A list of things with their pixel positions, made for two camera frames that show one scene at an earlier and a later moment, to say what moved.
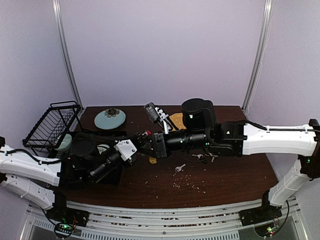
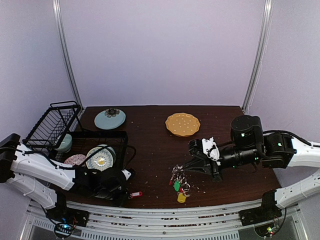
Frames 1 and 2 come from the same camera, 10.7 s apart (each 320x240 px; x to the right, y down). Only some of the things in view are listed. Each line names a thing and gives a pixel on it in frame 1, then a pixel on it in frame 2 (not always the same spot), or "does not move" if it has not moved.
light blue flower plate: [109, 118] does not move
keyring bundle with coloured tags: [146, 145] → [179, 181]
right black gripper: [158, 144] → [214, 168]
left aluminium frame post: [62, 36] does not move
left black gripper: [133, 160] → [120, 200]
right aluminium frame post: [264, 43] does not move
